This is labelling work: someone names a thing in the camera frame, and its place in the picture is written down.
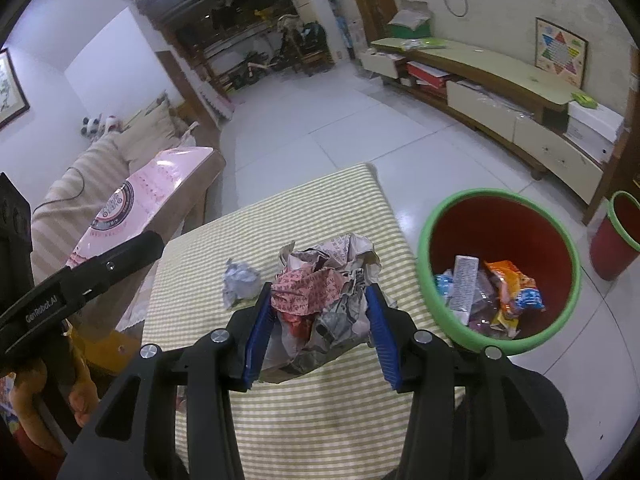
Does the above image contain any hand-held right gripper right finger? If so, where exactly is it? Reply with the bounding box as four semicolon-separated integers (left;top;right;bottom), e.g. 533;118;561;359
364;284;583;480

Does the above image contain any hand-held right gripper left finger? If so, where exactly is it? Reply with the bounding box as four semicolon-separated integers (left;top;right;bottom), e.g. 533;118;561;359
57;281;276;480

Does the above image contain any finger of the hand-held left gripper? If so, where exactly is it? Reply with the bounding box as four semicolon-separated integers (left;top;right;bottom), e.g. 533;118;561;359
65;231;166;299

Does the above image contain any large paper wad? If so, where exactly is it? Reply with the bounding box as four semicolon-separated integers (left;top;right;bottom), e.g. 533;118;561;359
260;232;398;386

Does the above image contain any pink printed plastic bag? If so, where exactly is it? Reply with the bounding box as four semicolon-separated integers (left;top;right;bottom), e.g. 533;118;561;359
67;146;215;267

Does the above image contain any red bin with green rim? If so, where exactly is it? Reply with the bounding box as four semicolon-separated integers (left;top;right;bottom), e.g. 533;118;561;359
589;190;640;282
416;187;582;356

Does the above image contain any person's left hand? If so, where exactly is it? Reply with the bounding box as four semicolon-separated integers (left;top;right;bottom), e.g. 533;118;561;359
10;354;102;442

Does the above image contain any small crumpled paper ball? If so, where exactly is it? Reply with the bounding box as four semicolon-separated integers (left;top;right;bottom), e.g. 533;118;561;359
221;258;262;309

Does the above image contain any blue snack packet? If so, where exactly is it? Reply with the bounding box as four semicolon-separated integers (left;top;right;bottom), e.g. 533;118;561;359
434;270;457;307

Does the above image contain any striped beige sofa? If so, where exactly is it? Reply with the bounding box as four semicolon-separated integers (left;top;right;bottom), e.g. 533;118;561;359
30;95;226;331

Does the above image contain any white tube box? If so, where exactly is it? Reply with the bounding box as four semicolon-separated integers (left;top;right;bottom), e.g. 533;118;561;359
446;255;480;325

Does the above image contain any beige pillow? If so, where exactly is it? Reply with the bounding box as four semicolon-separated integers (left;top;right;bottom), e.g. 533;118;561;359
122;100;179;171

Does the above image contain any black white plush toy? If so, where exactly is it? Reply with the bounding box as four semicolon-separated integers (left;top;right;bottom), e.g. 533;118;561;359
82;112;123;139

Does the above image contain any orange snack packet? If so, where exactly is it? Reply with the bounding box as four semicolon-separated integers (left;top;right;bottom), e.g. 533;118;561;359
482;259;546;332

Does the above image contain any dark wooden display shelf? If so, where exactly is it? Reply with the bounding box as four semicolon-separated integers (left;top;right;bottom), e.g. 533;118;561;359
135;0;301;106

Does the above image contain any red flat box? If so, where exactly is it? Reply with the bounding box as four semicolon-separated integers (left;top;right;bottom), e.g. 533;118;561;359
405;60;448;92

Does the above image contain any wooden chair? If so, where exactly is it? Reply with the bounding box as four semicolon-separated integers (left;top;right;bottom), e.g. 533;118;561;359
297;20;337;75

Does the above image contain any long cream tv cabinet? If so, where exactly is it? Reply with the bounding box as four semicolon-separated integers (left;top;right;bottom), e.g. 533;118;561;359
360;37;628;226

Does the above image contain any white cardboard box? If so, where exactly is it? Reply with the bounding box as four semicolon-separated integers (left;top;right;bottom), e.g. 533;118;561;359
566;100;626;163

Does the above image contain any green cardboard box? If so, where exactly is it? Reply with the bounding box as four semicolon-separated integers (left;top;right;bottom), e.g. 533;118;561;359
385;0;433;39

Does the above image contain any star checkers game board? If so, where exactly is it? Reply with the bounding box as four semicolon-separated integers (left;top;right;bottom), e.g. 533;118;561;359
534;16;588;90

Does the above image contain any framed wall picture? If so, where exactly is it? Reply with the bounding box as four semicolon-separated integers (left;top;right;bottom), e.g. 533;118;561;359
0;47;31;131

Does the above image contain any brown wooden door frame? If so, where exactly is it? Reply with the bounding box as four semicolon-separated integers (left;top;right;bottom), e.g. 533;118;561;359
340;0;401;48

